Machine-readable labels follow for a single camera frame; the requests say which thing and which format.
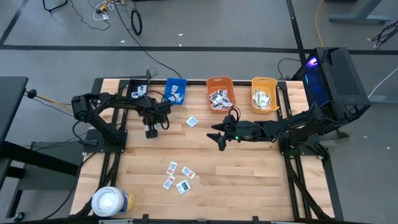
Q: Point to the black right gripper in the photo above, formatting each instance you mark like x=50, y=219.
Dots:
x=245, y=132

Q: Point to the yellow plastic bin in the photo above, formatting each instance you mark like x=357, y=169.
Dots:
x=264, y=81

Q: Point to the white blue alcohol pad packet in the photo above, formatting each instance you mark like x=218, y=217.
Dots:
x=140, y=96
x=143, y=88
x=134, y=95
x=191, y=121
x=139, y=91

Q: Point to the grey desk foot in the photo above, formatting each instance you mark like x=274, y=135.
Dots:
x=385, y=99

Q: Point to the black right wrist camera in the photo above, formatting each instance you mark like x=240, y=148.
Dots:
x=230, y=119

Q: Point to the plain white bandage wrapper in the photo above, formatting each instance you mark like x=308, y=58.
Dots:
x=263, y=100

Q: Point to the black computer tower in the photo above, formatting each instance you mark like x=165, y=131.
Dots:
x=345, y=74

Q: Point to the orange plastic bin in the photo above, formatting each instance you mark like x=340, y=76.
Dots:
x=220, y=82

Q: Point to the black desk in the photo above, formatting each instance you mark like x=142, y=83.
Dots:
x=12, y=99

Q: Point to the grey desk leg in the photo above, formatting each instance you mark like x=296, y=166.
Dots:
x=360, y=17

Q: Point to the black mesh basket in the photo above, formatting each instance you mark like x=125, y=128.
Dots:
x=133, y=84

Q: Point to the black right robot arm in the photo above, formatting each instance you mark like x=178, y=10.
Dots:
x=311, y=119

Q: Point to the black floor stand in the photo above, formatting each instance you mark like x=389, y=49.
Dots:
x=49, y=9

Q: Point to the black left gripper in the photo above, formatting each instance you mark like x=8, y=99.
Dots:
x=155, y=112

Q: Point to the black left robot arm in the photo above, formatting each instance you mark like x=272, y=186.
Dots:
x=102, y=104

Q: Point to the white packet with boxed print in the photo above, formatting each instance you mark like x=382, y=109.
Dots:
x=181, y=98

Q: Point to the blue plastic bin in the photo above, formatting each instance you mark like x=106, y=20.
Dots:
x=180, y=82

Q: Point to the packets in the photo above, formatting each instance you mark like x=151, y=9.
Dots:
x=216, y=99

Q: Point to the white canister with yellow label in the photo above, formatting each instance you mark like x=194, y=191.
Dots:
x=107, y=202

